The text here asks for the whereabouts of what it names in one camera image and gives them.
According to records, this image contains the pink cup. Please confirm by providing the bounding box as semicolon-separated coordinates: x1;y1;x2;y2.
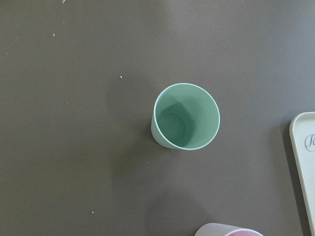
195;223;262;236

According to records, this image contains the mint green cup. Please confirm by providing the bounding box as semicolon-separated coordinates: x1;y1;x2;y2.
151;83;221;150

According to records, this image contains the cream plastic tray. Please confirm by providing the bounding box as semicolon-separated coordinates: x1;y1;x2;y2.
289;112;315;235

